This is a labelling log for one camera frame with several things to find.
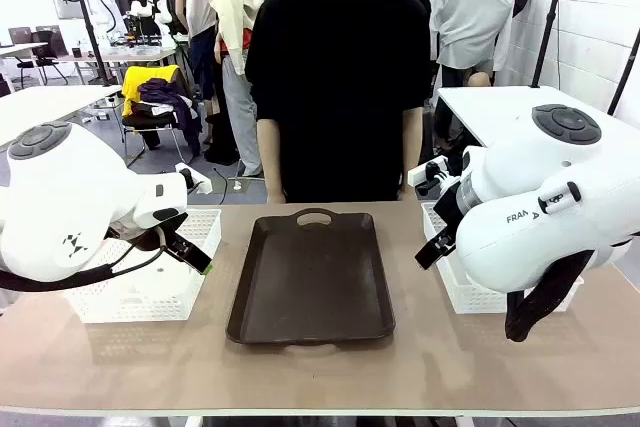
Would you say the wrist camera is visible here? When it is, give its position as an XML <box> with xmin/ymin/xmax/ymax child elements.
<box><xmin>174</xmin><ymin>162</ymin><xmax>214</xmax><ymax>196</ymax></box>
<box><xmin>407</xmin><ymin>155</ymin><xmax>460</xmax><ymax>197</ymax></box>

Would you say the mannequin with white tank top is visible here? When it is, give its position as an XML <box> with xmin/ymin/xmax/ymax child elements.
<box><xmin>174</xmin><ymin>0</ymin><xmax>221</xmax><ymax>118</ymax></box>

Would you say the black chair with metal legs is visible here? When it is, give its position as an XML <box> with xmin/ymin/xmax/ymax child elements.
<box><xmin>121</xmin><ymin>96</ymin><xmax>197</xmax><ymax>164</ymax></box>

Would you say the purple cloth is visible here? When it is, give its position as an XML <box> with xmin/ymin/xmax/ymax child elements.
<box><xmin>136</xmin><ymin>77</ymin><xmax>204</xmax><ymax>158</ymax></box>

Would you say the yellow cloth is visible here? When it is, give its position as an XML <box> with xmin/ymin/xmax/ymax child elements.
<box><xmin>121</xmin><ymin>65</ymin><xmax>181</xmax><ymax>118</ymax></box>

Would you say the white table beside wall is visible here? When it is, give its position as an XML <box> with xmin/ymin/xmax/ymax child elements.
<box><xmin>436</xmin><ymin>85</ymin><xmax>640</xmax><ymax>148</ymax></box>

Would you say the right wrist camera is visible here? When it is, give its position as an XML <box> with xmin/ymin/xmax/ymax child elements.
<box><xmin>407</xmin><ymin>155</ymin><xmax>460</xmax><ymax>197</ymax></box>

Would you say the slanted black tripod leg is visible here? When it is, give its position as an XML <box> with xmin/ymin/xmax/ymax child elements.
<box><xmin>606</xmin><ymin>26</ymin><xmax>640</xmax><ymax>117</ymax></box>

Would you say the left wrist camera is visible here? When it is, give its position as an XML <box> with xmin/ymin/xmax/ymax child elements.
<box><xmin>174</xmin><ymin>162</ymin><xmax>214</xmax><ymax>196</ymax></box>

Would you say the person's right forearm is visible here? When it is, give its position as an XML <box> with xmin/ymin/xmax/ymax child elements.
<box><xmin>256</xmin><ymin>118</ymin><xmax>287</xmax><ymax>194</ymax></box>

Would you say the arm black cable sleeve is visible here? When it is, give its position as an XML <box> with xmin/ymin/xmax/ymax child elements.
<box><xmin>0</xmin><ymin>226</ymin><xmax>169</xmax><ymax>294</ymax></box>
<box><xmin>504</xmin><ymin>248</ymin><xmax>597</xmax><ymax>343</ymax></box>

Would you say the left arm black cable sleeve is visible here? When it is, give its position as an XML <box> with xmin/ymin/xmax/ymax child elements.
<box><xmin>0</xmin><ymin>226</ymin><xmax>169</xmax><ymax>294</ymax></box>

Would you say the black office chair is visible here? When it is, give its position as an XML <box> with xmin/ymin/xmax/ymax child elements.
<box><xmin>8</xmin><ymin>26</ymin><xmax>69</xmax><ymax>87</ymax></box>

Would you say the person's left forearm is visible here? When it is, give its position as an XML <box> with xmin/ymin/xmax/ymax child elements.
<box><xmin>399</xmin><ymin>105</ymin><xmax>426</xmax><ymax>189</ymax></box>

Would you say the mannequin with white dress shirt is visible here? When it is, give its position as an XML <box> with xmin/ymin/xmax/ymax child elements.
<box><xmin>429</xmin><ymin>0</ymin><xmax>517</xmax><ymax>87</ymax></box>

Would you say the white basket with paper label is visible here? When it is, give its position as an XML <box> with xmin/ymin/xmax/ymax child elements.
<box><xmin>421</xmin><ymin>200</ymin><xmax>585</xmax><ymax>316</ymax></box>

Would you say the person in black t-shirt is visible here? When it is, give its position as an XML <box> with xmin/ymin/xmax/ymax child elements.
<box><xmin>244</xmin><ymin>0</ymin><xmax>433</xmax><ymax>204</ymax></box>

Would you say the black stand with camera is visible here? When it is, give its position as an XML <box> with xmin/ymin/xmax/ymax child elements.
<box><xmin>59</xmin><ymin>0</ymin><xmax>115</xmax><ymax>88</ymax></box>

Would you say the white basket holding flasks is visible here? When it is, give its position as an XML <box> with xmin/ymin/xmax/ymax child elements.
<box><xmin>63</xmin><ymin>208</ymin><xmax>223</xmax><ymax>324</ymax></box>

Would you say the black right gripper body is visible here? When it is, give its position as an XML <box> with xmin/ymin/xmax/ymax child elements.
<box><xmin>432</xmin><ymin>181</ymin><xmax>469</xmax><ymax>237</ymax></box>

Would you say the dark brown plastic tray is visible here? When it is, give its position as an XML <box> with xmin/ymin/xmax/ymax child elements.
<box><xmin>225</xmin><ymin>207</ymin><xmax>397</xmax><ymax>347</ymax></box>

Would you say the thin black tripod pole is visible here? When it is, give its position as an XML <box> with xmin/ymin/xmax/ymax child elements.
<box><xmin>530</xmin><ymin>0</ymin><xmax>570</xmax><ymax>89</ymax></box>

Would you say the right arm black cable sleeve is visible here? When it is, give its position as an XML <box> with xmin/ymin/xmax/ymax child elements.
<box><xmin>504</xmin><ymin>248</ymin><xmax>597</xmax><ymax>343</ymax></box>

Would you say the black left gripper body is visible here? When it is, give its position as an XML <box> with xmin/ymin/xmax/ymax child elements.
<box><xmin>107</xmin><ymin>224</ymin><xmax>174</xmax><ymax>253</ymax></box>

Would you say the white side table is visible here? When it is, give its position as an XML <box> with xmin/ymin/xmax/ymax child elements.
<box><xmin>0</xmin><ymin>84</ymin><xmax>124</xmax><ymax>149</ymax></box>

